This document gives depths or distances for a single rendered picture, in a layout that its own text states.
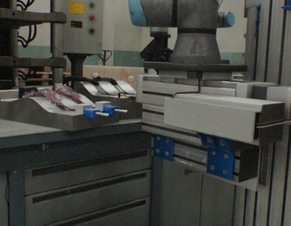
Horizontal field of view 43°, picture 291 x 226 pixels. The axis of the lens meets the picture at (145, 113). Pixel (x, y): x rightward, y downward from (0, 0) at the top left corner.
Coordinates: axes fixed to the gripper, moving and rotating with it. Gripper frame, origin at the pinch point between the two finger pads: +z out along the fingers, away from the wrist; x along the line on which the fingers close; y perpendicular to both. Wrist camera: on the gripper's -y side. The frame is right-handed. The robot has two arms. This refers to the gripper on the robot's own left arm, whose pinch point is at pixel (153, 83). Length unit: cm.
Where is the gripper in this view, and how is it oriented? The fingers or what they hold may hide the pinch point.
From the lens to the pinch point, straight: 151.6
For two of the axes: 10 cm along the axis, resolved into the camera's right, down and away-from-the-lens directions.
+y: 6.4, 1.3, -7.6
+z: -0.3, 9.9, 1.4
